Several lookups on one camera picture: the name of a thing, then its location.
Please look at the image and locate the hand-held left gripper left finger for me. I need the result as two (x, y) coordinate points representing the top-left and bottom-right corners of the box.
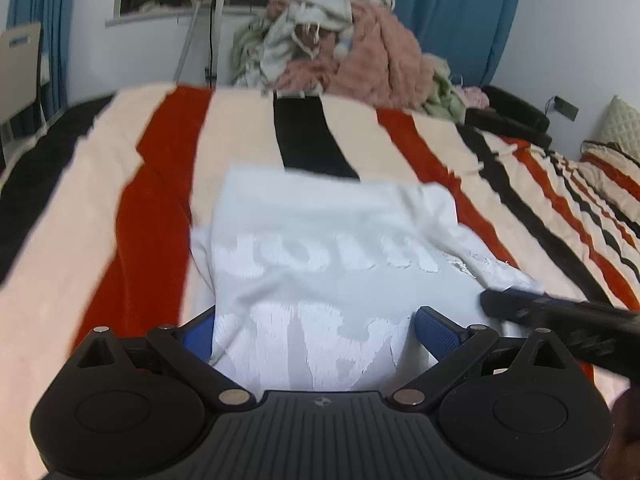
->
(65, 305), (256, 411)

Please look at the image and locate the dark wall socket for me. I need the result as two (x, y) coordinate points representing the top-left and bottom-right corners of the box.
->
(552, 95), (581, 122)

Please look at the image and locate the narrow blue curtain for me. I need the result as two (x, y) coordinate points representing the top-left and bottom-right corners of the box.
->
(7, 0), (82, 117)

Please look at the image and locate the grey hoodie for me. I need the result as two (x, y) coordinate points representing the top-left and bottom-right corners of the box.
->
(257, 0), (397, 87)

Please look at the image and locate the pink fluffy blanket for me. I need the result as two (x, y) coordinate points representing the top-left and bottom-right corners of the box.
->
(267, 0), (437, 114)

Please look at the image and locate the white and black chair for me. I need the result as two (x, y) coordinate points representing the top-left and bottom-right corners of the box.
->
(0, 22), (50, 162)

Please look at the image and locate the person's right hand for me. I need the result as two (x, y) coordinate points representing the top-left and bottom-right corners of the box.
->
(600, 389), (640, 480)

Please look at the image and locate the wide blue curtain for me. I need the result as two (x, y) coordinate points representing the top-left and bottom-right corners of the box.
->
(295, 0), (529, 97)

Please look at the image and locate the white t-shirt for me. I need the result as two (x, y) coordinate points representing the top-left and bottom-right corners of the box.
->
(190, 164), (547, 394)

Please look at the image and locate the small pink garment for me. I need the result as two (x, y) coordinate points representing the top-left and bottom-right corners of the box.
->
(457, 86), (489, 109)

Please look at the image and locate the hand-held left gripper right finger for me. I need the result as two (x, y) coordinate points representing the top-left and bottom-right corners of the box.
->
(392, 306), (581, 407)

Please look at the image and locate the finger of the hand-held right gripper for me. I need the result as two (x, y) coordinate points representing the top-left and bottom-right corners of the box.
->
(480, 287), (640, 332)

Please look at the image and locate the black armchair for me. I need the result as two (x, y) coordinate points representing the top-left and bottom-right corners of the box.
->
(465, 85), (554, 149)

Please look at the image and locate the garment steamer stand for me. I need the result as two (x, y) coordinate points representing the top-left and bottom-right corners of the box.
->
(172, 0), (227, 89)

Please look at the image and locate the light green cloth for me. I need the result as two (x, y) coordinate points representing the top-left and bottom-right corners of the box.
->
(422, 52), (469, 124)

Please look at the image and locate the striped bed blanket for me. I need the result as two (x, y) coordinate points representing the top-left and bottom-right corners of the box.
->
(0, 82), (640, 480)

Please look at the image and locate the green printed blanket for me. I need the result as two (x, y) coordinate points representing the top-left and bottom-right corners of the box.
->
(231, 12), (277, 87)

